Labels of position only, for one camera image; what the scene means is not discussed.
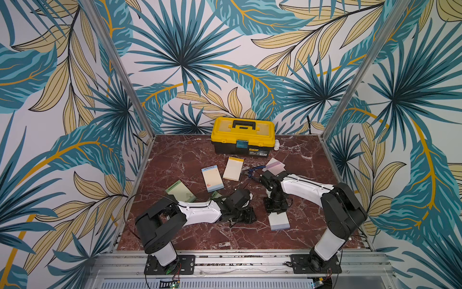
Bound blue handled pliers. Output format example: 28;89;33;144
241;166;266;180

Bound aluminium front rail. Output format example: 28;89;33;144
85;249;400;289

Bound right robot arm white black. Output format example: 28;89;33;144
259;171;368;274

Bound blue topped cream memo pad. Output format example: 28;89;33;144
201;165;225;193

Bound grey white memo pad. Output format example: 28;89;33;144
268;212;290;231

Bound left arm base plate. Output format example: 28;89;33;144
144;254;196;276

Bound small green memo pad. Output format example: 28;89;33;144
210;191;223;201

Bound yellow black toolbox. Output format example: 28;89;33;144
211;117;276;157

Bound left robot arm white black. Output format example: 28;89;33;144
135;189;256;269

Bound large green memo pad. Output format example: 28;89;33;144
166;180;197;202

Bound yellow topped cream memo pad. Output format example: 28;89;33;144
223;157;244;181

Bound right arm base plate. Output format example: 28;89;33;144
290;254;342;275

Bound small white bottle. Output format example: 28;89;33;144
274;139;280;151

